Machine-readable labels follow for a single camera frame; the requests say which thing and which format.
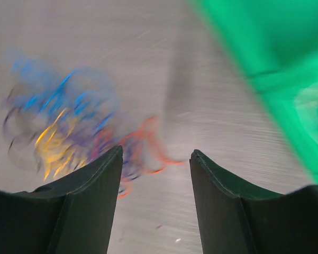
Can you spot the green compartment bin tray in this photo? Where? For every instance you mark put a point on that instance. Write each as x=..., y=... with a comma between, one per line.
x=274, y=44

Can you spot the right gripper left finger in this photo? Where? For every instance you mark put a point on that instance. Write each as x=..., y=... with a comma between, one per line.
x=73, y=214

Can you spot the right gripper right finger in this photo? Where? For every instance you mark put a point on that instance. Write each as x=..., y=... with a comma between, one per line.
x=236, y=216

